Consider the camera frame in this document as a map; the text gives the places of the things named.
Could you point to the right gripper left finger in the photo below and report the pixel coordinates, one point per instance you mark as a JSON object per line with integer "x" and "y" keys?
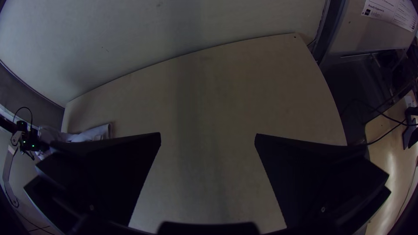
{"x": 98, "y": 176}

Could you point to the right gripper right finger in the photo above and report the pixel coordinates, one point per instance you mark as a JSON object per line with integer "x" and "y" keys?
{"x": 320, "y": 182}

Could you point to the grey t-shirt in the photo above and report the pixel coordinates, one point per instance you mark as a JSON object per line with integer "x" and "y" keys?
{"x": 91, "y": 133}

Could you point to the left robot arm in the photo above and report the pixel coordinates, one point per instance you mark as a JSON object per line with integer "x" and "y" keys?
{"x": 27, "y": 143}

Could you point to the pale wooden side table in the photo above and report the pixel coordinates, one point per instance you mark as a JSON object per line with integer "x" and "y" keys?
{"x": 392, "y": 169}

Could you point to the white printed poster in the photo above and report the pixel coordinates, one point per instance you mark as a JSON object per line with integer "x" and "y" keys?
{"x": 392, "y": 9}

